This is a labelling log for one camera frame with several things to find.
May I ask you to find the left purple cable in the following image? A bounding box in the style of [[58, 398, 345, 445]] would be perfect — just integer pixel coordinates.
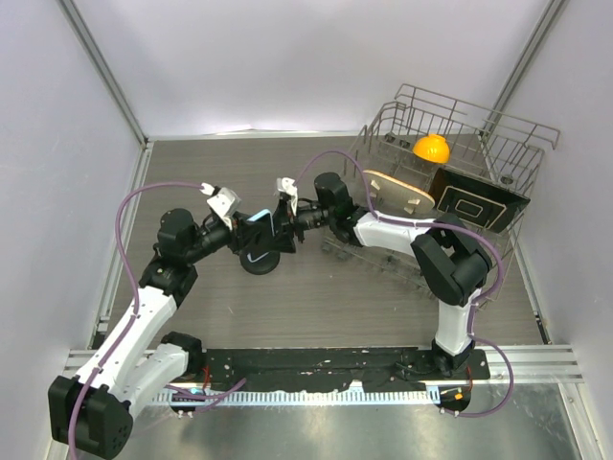
[[66, 180, 249, 456]]

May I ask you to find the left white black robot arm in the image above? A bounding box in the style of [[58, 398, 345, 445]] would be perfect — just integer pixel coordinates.
[[48, 208, 280, 459]]

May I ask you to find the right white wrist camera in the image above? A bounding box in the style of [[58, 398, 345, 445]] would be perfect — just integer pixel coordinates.
[[275, 177, 299, 215]]

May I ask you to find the black square plate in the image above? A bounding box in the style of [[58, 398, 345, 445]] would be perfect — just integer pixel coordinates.
[[429, 168, 530, 234]]

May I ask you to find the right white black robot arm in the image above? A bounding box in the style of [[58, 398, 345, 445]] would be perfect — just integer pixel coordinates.
[[275, 172, 492, 379]]

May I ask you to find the grey wire dish rack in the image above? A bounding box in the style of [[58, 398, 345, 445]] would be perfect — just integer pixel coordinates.
[[317, 83, 561, 312]]

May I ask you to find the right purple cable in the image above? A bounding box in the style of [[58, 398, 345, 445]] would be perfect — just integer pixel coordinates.
[[292, 149, 515, 417]]

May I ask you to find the white slotted cable duct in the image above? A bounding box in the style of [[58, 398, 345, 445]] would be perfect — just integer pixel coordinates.
[[148, 386, 441, 406]]

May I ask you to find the phone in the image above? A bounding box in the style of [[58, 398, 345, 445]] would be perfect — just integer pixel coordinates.
[[244, 209, 275, 264]]

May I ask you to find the aluminium frame rail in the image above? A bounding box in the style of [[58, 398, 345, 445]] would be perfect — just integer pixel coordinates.
[[61, 345, 584, 384]]

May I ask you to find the black phone stand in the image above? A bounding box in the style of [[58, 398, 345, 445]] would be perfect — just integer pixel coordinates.
[[239, 251, 281, 275]]

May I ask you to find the purple cable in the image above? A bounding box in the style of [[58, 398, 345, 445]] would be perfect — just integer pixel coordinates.
[[292, 149, 515, 417], [66, 180, 249, 456]]

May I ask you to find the orange bowl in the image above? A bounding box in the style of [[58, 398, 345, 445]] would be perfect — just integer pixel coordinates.
[[413, 134, 451, 164]]

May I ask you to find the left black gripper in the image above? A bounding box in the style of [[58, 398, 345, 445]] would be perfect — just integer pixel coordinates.
[[185, 211, 265, 265]]

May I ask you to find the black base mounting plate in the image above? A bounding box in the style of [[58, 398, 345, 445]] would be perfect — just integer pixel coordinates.
[[201, 347, 490, 393]]

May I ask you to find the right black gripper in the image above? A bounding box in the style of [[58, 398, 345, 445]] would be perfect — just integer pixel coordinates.
[[263, 198, 335, 254]]

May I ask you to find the oval wooden board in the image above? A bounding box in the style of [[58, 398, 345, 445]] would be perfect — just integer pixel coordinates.
[[363, 170, 435, 215]]

